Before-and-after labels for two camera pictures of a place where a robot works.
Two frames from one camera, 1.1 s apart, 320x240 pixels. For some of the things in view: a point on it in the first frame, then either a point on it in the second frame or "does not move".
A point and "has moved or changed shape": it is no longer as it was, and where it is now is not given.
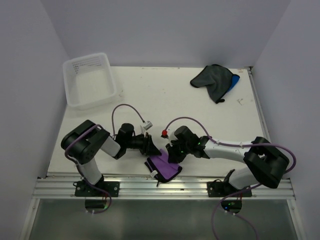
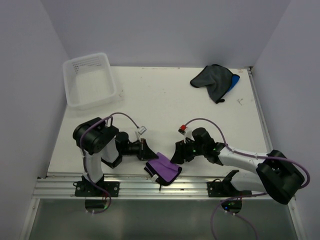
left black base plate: [102, 189] does not move
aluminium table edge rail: [266, 127] does not move
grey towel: [217, 78] does not move
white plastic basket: [88, 81] does not move
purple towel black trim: [160, 168] has moved or changed shape
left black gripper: [148, 148] to [144, 151]
